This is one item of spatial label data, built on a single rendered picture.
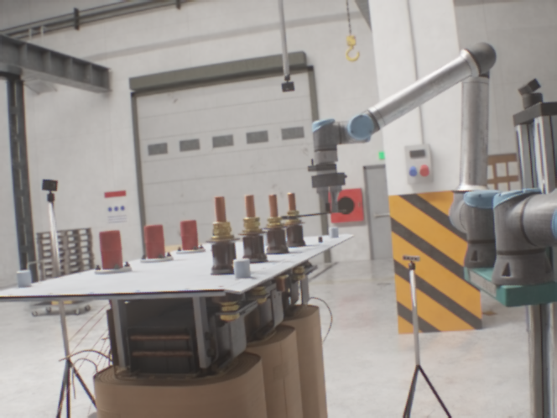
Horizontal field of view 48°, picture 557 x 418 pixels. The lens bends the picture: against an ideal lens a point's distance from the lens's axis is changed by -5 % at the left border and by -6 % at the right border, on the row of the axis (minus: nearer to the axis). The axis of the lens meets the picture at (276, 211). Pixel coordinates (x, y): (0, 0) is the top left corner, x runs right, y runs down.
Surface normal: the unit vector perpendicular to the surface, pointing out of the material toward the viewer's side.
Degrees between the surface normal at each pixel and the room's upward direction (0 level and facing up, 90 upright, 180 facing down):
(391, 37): 90
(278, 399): 90
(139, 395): 90
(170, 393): 90
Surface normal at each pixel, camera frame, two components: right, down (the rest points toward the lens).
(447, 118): -0.26, 0.04
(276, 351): 0.69, -0.05
